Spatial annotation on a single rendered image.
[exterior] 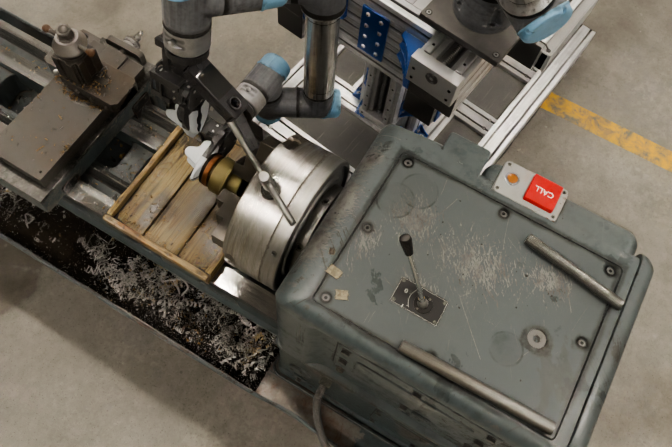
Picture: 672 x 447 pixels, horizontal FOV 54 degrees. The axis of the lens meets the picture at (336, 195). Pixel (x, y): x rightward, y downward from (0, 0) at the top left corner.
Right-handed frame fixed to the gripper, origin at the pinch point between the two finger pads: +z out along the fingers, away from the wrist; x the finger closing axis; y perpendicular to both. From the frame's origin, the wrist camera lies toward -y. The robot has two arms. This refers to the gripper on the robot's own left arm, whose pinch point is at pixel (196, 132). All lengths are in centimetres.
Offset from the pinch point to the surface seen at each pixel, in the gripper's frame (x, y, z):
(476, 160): -27, -47, 0
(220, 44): -124, 77, 106
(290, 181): -5.7, -17.8, 6.8
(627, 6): -244, -72, 78
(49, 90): -13, 53, 33
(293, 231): 1.4, -23.3, 10.8
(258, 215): 1.9, -15.8, 11.1
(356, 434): 3, -54, 80
